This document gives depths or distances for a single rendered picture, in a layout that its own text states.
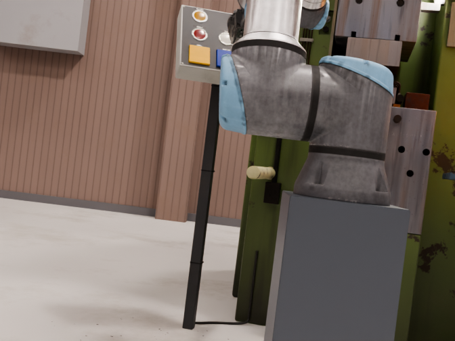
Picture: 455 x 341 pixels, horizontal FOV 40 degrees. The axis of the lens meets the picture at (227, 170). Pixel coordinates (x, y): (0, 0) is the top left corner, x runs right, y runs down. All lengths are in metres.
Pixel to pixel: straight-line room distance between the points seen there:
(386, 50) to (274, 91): 1.31
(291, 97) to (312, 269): 0.32
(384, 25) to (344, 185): 1.36
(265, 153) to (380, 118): 1.39
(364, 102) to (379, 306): 0.38
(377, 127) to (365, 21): 1.28
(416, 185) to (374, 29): 0.60
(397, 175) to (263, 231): 0.60
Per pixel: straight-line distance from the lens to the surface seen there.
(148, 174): 6.45
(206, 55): 2.28
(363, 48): 2.46
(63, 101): 6.65
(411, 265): 2.38
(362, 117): 1.21
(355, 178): 1.20
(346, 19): 2.48
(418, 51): 2.96
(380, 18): 2.49
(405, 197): 2.36
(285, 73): 1.20
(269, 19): 1.25
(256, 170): 2.13
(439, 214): 2.58
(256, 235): 2.60
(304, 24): 1.88
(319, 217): 1.17
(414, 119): 2.37
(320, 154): 1.22
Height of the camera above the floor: 0.65
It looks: 1 degrees down
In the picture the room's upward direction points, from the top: 7 degrees clockwise
